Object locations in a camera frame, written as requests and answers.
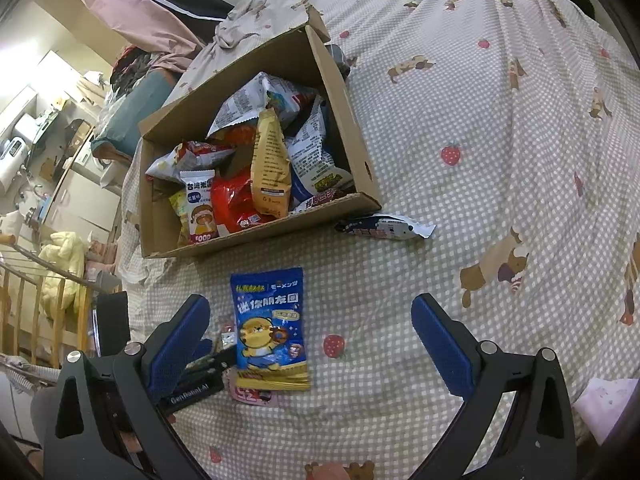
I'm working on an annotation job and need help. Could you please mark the white blue snack bag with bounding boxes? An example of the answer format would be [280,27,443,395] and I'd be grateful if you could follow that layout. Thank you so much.
[285,96,354,206]

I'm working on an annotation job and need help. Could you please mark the yellow chips snack bag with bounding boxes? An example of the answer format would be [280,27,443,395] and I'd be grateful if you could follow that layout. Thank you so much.
[169,188,191,247]

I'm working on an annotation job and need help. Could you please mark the pink curtain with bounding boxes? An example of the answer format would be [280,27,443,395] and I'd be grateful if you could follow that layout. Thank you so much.
[80,0,204,73]

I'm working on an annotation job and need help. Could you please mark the white rice cracker pack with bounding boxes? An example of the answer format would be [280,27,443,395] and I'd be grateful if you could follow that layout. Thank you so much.
[180,169,218,244]

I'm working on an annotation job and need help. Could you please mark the patterned white bed quilt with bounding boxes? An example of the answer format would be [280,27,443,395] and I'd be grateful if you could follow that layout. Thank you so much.
[118,0,639,479]

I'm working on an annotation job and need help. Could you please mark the blue tiger snack bag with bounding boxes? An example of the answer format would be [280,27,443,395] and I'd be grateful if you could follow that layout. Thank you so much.
[230,268,310,391]

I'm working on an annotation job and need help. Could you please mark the person's left hand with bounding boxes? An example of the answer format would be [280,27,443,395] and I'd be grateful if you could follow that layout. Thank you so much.
[112,408,177,466]

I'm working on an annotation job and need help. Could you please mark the pile of clothes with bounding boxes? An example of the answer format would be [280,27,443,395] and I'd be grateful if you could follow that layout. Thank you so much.
[110,46,164,96]

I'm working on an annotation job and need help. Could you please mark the orange beige snack bag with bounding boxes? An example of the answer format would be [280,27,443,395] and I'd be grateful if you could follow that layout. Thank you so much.
[250,108,292,219]

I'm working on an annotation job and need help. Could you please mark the brown cardboard box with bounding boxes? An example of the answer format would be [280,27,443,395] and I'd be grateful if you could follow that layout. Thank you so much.
[140,9,381,258]

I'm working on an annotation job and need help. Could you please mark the wooden crib rail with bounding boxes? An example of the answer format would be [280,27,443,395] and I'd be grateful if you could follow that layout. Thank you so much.
[1,232,122,368]

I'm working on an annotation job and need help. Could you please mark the teal blanket on bedside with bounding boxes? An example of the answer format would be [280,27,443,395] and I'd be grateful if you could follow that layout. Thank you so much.
[91,68,177,165]

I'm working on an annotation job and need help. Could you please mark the brown white wafer bar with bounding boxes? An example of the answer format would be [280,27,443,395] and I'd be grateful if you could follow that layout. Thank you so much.
[334,214,437,240]

